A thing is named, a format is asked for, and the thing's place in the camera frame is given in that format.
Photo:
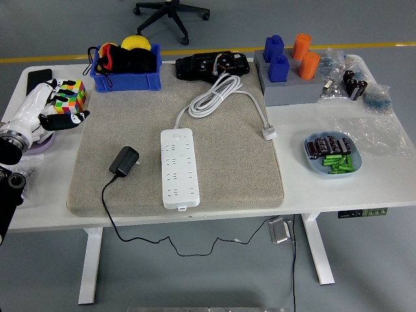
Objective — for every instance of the multicoloured puzzle cube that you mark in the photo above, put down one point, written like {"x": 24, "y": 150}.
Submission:
{"x": 79, "y": 97}

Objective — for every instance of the black office chair base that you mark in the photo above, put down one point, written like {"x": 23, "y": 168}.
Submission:
{"x": 169, "y": 13}

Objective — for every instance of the black electronic device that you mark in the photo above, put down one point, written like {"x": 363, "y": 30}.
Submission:
{"x": 195, "y": 65}

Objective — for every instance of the silver floor socket box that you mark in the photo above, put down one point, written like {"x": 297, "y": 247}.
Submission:
{"x": 279, "y": 230}

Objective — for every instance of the black table control panel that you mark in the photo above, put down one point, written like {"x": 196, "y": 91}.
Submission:
{"x": 360, "y": 213}

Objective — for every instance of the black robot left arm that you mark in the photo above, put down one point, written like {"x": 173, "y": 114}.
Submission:
{"x": 8, "y": 195}

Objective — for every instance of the purple plate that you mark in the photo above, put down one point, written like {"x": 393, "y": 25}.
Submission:
{"x": 44, "y": 148}

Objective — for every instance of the black smartphone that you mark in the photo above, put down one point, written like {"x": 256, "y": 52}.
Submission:
{"x": 35, "y": 76}

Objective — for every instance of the clear bag of metal parts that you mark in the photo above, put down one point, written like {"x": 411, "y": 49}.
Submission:
{"x": 331, "y": 84}

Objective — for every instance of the white power strip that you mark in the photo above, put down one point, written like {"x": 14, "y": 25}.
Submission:
{"x": 182, "y": 182}

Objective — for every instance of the clear bag of metal nuts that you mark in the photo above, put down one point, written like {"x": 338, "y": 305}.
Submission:
{"x": 32, "y": 162}

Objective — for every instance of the yellow ball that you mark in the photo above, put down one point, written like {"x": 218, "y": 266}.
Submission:
{"x": 135, "y": 42}

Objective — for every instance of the pile of black capacitors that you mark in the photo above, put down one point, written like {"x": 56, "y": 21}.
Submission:
{"x": 328, "y": 144}

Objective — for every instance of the blue plastic block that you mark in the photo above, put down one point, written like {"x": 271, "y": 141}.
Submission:
{"x": 279, "y": 70}
{"x": 273, "y": 48}

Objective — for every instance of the light blue plate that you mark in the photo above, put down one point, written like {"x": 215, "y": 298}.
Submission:
{"x": 312, "y": 164}

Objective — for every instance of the grey block holder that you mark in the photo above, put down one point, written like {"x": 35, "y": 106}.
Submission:
{"x": 286, "y": 94}

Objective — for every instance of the grey-brown mat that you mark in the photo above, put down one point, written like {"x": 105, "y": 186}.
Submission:
{"x": 234, "y": 162}

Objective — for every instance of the white table leg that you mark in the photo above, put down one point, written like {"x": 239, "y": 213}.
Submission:
{"x": 89, "y": 266}
{"x": 320, "y": 253}

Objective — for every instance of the empty clear plastic bag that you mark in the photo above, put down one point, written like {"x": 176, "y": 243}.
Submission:
{"x": 373, "y": 136}

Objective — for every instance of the orange plastic cylinder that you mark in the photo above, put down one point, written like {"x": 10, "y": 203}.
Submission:
{"x": 308, "y": 66}
{"x": 300, "y": 45}

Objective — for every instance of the pile of green batteries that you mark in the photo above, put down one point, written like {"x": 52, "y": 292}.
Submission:
{"x": 338, "y": 164}

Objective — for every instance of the clear bag of blue resistors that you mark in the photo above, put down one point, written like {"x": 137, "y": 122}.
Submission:
{"x": 377, "y": 99}

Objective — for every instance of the blue plastic bin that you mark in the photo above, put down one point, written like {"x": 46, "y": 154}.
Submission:
{"x": 130, "y": 83}

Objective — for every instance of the bundle of black capacitors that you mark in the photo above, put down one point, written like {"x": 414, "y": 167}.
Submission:
{"x": 354, "y": 86}

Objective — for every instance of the black plug adapter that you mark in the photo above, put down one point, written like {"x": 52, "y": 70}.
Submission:
{"x": 125, "y": 161}

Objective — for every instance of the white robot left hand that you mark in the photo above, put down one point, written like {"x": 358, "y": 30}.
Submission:
{"x": 31, "y": 104}

